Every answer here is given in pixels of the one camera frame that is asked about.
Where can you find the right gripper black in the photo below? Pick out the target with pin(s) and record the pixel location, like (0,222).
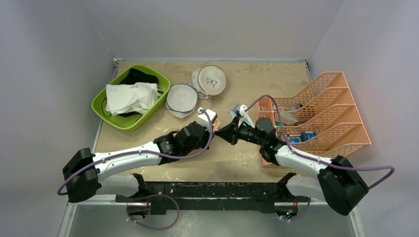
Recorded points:
(233,132)

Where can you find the floral mesh laundry bag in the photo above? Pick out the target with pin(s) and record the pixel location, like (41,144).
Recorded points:
(216,126)

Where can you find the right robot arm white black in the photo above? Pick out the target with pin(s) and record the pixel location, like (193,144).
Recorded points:
(332,180)

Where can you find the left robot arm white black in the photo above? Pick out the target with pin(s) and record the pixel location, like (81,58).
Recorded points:
(88,174)

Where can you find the beige glasses print laundry bag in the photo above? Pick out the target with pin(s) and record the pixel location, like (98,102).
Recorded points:
(208,81)

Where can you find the white round mesh laundry bag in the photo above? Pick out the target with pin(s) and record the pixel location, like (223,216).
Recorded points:
(181,100)

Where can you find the blue toothbrush blister pack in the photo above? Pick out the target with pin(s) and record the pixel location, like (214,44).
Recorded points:
(234,109)

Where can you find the grey box in organizer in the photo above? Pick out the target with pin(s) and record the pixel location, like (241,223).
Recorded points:
(285,118)

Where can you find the blue can in organizer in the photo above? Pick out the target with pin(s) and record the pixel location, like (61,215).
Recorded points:
(302,137)

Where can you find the white cloth in bin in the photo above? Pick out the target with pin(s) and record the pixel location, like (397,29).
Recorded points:
(127,98)

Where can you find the orange plastic file organizer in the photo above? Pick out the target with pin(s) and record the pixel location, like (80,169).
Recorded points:
(325,106)

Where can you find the black garment in bin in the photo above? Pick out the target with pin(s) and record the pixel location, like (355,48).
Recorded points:
(134,76)

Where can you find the green plastic bin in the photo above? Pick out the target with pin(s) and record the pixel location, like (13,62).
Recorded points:
(132,122)

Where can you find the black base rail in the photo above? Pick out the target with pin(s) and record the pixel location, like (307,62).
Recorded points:
(162,196)

